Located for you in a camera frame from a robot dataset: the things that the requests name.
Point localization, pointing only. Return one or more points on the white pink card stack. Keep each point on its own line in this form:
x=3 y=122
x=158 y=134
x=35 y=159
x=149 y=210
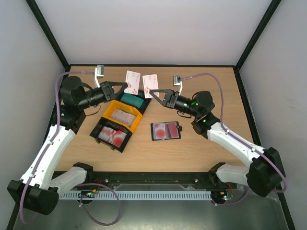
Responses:
x=123 y=117

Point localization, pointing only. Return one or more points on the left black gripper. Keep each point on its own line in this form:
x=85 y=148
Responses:
x=108 y=91

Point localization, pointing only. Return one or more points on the red white card stack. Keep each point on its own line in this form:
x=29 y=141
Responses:
x=114 y=137

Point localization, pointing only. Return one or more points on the white pink credit card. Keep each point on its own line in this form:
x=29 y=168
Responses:
x=133 y=82
x=150 y=82

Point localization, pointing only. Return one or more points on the black bin with teal cards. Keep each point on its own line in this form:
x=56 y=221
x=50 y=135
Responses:
x=145 y=104

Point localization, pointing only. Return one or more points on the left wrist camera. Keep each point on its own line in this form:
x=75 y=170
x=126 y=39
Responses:
x=98 y=73

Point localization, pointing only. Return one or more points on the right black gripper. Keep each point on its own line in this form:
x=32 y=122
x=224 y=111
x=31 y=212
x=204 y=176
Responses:
x=171 y=99

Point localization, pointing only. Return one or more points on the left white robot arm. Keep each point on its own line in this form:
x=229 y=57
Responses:
x=37 y=190

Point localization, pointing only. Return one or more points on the black front rail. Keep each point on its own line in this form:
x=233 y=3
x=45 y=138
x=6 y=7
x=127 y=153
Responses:
x=198 y=180

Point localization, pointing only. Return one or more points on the black aluminium frame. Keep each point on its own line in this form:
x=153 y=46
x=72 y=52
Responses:
x=250 y=118

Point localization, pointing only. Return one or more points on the red white credit card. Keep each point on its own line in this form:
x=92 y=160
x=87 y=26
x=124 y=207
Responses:
x=172 y=130
x=160 y=131

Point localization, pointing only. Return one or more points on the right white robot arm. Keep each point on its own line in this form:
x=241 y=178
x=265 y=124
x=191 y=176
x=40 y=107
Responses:
x=263 y=169

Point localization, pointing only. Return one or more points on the black leather card holder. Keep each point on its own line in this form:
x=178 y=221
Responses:
x=152 y=131

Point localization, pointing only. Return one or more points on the black bin with red cards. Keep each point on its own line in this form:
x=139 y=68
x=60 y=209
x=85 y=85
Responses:
x=105 y=122

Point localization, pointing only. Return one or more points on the white slotted cable duct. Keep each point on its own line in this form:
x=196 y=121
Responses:
x=140 y=195

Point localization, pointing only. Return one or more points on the teal card stack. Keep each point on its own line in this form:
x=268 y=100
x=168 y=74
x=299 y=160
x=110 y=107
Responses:
x=132 y=100

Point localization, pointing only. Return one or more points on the yellow bin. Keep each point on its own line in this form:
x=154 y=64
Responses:
x=126 y=108

